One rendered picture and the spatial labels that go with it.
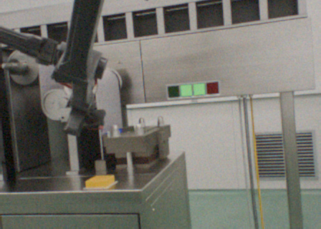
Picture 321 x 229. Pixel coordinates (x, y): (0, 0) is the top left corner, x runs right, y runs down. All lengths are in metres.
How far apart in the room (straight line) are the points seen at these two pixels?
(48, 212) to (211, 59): 0.92
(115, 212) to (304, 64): 0.98
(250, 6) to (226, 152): 2.52
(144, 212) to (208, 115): 2.93
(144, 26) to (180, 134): 2.43
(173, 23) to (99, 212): 0.97
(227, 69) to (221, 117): 2.38
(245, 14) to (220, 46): 0.19
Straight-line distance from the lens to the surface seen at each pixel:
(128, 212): 1.14
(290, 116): 1.76
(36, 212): 1.29
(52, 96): 1.50
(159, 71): 1.65
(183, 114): 4.01
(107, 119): 1.48
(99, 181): 1.14
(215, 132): 3.98
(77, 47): 0.71
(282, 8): 1.70
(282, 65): 1.60
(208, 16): 1.71
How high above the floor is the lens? 1.18
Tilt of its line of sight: 3 degrees down
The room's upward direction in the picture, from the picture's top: 5 degrees counter-clockwise
